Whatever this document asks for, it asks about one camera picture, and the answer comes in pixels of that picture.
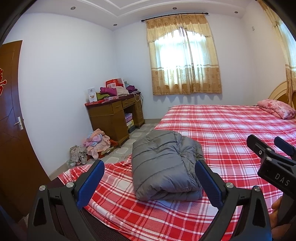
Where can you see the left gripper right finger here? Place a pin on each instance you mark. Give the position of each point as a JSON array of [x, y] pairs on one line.
[[220, 196]]

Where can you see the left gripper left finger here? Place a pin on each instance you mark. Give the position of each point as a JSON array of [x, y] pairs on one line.
[[76, 195]]

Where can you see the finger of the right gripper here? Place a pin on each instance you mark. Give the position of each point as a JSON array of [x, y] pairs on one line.
[[260, 148], [285, 147]]

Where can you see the grey puffer jacket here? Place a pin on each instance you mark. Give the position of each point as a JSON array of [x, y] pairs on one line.
[[163, 167]]

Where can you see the pink clothes pile on floor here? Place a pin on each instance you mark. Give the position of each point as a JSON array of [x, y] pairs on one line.
[[98, 143]]

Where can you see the clothes pile on desk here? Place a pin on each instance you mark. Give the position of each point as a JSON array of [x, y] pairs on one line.
[[112, 93]]

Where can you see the right hand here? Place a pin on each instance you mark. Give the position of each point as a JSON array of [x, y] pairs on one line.
[[280, 230]]

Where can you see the pink floral pillow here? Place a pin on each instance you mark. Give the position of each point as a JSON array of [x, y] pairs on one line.
[[277, 108]]

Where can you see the grey cloth on floor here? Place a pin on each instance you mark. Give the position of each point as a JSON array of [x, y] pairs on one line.
[[78, 155]]

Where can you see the wooden headboard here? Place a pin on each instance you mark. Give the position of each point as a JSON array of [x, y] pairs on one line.
[[281, 93]]

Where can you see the brown wooden door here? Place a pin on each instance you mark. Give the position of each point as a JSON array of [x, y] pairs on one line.
[[21, 171]]

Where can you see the brown wooden desk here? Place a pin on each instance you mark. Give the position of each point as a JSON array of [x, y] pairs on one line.
[[109, 116]]

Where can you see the white card box on desk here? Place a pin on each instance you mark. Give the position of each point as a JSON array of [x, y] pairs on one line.
[[92, 95]]

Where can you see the side window beige curtain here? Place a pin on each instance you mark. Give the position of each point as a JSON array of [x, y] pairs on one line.
[[287, 43]]

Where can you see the red box on desk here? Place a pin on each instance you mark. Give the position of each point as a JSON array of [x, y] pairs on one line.
[[114, 83]]

